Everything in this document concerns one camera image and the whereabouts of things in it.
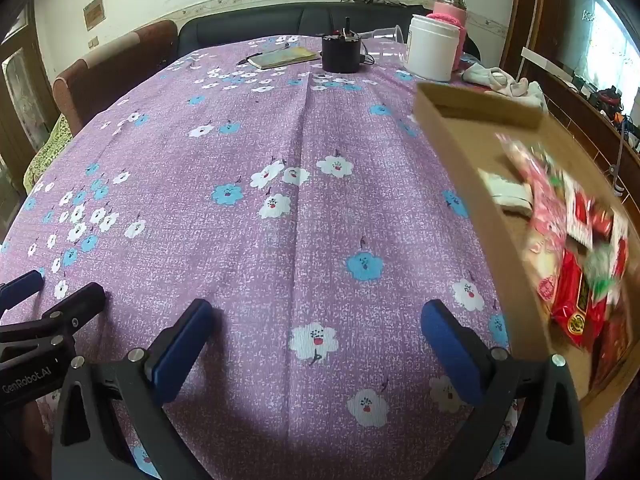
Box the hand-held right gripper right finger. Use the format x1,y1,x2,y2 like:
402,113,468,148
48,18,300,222
420,299,587,480

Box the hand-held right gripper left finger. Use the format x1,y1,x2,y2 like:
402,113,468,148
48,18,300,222
50,299,216,480

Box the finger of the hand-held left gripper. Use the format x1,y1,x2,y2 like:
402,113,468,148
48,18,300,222
0,269,45,311
0,282,107,358

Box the shallow cardboard box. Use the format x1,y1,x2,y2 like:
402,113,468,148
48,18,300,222
413,81,640,436

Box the green patterned cloth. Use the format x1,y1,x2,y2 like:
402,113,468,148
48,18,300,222
22,112,76,191

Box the red packet with round emblem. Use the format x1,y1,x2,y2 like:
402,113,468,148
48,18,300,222
550,250,613,348

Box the dark red foil packet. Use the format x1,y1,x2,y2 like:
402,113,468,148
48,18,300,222
590,305,633,391

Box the pink printed snack packet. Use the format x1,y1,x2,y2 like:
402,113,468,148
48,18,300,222
500,135,571,261

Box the purple floral tablecloth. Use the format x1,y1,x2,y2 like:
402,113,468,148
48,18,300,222
0,34,633,480

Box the wooden glass door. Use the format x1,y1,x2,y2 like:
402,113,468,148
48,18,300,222
0,5,56,211

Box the brown armchair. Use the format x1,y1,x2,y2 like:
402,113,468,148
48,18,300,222
52,20,180,136

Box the wooden brick-pattern cabinet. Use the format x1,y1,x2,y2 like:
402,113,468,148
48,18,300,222
520,47,640,201

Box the white cloth gloves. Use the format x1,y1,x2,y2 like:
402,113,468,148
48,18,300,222
461,63,550,111

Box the white plastic jar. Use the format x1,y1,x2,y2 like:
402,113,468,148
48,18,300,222
402,14,461,82

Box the white flat box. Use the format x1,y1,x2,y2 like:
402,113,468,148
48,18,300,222
521,46,571,77

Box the yellow notebook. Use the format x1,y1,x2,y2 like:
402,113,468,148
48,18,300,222
247,46,322,71

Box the black round container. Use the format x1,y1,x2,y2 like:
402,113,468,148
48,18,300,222
321,16,363,74

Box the clear plastic cup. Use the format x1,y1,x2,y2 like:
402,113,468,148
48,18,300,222
367,25,405,58

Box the black leather sofa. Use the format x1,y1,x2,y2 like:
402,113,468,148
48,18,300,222
177,1,482,61

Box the pink sleeved thermos bottle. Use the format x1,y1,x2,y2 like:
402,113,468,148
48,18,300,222
431,0,469,71

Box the bright window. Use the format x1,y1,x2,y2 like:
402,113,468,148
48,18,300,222
575,0,640,91

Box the small wall plaque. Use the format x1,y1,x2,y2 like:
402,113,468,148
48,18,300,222
82,0,106,31

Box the black strapped bag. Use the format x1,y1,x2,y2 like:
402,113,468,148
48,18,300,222
340,0,426,8

